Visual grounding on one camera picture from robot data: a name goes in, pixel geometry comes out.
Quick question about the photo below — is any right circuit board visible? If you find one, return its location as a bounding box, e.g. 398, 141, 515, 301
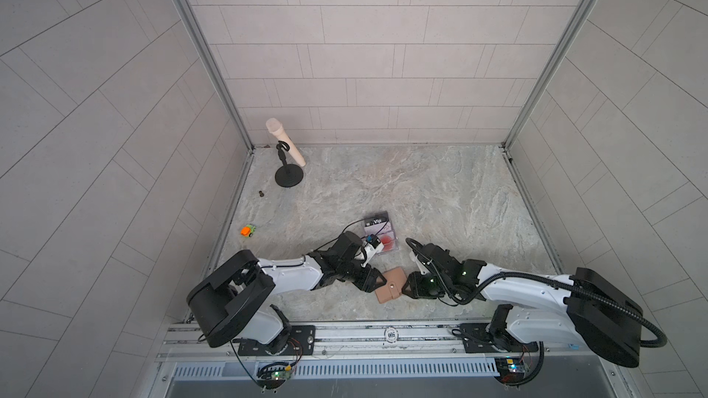
494, 357, 528, 383

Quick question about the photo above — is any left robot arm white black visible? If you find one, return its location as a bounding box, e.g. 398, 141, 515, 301
186, 231, 386, 355

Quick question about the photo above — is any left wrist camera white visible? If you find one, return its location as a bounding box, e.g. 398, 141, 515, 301
361, 235, 385, 267

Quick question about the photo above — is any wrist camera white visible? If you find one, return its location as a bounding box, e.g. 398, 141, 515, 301
406, 238, 429, 276
361, 235, 385, 267

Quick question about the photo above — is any beige microphone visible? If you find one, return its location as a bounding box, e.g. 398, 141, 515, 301
265, 118, 306, 167

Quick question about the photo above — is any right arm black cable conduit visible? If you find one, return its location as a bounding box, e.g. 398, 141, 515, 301
406, 238, 669, 349

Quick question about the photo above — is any white ventilation grille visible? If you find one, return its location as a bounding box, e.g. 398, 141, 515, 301
173, 357, 500, 381

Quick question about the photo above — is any circuit board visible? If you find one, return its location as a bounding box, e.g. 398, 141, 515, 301
257, 362, 295, 381
494, 357, 528, 383

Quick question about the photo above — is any white card red circle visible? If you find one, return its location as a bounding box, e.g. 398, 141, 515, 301
379, 233, 398, 252

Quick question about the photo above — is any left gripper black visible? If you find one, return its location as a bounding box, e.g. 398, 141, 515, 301
336, 256, 390, 294

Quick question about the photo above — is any black VIP card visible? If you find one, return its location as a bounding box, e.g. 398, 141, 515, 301
364, 211, 389, 228

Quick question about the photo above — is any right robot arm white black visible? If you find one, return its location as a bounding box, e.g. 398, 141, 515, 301
403, 238, 647, 368

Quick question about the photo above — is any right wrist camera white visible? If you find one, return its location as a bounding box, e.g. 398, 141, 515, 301
406, 238, 429, 276

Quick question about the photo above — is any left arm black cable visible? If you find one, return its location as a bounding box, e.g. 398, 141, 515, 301
312, 217, 383, 255

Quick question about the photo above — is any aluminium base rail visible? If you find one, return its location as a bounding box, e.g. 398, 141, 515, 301
157, 320, 618, 363

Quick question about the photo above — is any black microphone stand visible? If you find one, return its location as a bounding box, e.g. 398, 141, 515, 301
275, 140, 304, 188

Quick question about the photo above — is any left circuit board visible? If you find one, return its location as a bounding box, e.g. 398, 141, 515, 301
257, 362, 295, 381

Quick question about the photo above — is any pink leather card wallet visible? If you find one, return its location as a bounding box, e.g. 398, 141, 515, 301
374, 266, 407, 304

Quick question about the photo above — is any orange green toy car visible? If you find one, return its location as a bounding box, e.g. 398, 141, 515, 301
240, 224, 256, 237

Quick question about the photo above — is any clear acrylic card holder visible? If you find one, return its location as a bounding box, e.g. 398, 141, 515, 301
363, 211, 398, 252

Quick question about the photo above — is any pink floral VIP card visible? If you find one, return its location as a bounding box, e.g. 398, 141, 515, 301
364, 221, 392, 237

